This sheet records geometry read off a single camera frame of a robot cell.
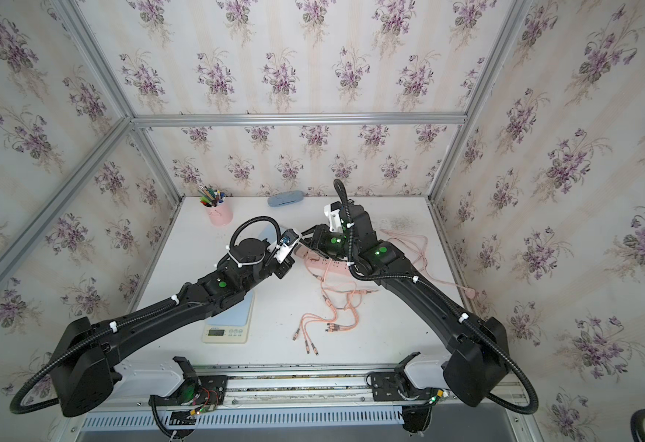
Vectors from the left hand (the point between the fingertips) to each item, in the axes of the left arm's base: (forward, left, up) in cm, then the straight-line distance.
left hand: (295, 241), depth 77 cm
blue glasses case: (+39, +8, -22) cm, 46 cm away
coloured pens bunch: (+30, +35, -12) cm, 48 cm away
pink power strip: (+5, -11, -21) cm, 24 cm away
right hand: (-3, -3, +5) cm, 6 cm away
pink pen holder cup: (+26, +32, -18) cm, 45 cm away
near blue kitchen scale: (-15, +21, -23) cm, 34 cm away
